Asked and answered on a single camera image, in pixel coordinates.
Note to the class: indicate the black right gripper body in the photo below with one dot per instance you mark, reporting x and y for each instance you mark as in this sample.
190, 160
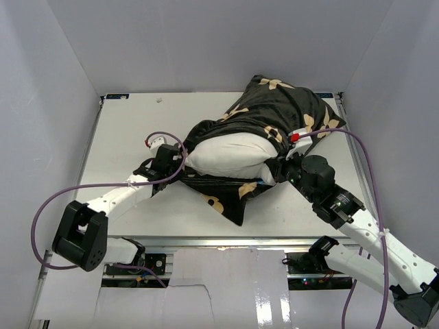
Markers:
291, 171

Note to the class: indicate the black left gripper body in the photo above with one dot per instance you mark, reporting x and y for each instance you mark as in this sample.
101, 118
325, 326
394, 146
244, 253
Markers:
172, 171

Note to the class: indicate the black floral pillowcase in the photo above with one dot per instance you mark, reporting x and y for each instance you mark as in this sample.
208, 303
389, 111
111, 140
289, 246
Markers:
268, 108

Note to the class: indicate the white pillow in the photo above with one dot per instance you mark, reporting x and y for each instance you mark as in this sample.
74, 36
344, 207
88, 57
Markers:
239, 155

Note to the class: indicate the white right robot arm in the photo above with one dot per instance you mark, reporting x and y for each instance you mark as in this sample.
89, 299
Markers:
402, 277

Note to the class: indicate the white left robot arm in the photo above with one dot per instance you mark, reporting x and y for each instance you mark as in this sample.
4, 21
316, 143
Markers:
82, 235

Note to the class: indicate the blue left corner label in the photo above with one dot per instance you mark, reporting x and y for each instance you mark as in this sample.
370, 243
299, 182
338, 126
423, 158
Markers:
116, 96

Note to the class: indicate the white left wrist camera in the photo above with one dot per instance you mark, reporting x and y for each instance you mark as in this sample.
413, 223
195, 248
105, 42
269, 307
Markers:
156, 142

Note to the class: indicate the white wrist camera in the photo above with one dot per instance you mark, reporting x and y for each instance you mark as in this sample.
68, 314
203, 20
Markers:
299, 143
156, 142

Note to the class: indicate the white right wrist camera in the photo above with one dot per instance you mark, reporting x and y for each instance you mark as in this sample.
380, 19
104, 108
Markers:
299, 143

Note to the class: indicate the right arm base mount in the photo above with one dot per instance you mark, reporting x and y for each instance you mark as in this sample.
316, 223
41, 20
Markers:
308, 271

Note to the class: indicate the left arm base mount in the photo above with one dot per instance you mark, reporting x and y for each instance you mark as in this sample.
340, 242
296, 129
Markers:
146, 271

